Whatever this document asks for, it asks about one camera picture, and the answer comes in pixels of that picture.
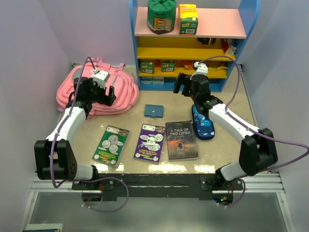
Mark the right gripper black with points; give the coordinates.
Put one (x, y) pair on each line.
(182, 79)

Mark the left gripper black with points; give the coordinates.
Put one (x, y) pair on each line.
(105, 100)

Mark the pink student backpack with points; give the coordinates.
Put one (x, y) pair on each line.
(125, 88)

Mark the teal blue wallet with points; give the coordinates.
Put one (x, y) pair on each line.
(153, 111)

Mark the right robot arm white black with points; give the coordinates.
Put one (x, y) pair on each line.
(257, 148)

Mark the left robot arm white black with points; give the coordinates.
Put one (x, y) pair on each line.
(54, 156)

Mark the orange snack packet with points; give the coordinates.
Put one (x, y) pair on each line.
(187, 64)

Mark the green box right lower shelf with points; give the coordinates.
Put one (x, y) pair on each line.
(167, 66)

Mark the yellow snack packet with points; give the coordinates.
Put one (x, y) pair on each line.
(216, 68)

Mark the green box left lower shelf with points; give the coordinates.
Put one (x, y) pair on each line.
(147, 67)

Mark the black object middle shelf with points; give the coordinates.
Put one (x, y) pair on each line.
(207, 41)

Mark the green coin book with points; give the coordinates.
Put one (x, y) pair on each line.
(110, 146)

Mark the blue dinosaur pencil case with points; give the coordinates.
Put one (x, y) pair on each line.
(203, 127)

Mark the red white box on shelf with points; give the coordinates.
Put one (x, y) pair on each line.
(229, 46)

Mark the yellow green box top shelf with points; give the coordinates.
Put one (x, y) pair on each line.
(188, 19)

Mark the purple coin book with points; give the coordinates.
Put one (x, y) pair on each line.
(150, 143)

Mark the blue kids shelf unit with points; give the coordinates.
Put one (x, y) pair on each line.
(212, 23)

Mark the Tale of Two Cities book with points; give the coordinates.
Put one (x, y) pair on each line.
(181, 141)

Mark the green cylindrical package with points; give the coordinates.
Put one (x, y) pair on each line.
(161, 16)

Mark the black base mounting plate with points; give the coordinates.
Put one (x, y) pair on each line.
(199, 186)

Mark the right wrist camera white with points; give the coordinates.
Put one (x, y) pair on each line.
(200, 69)

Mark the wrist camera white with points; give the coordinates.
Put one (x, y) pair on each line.
(200, 69)
(101, 76)

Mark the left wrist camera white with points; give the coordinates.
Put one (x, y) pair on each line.
(101, 76)

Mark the aluminium frame rail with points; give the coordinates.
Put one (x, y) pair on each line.
(261, 183)

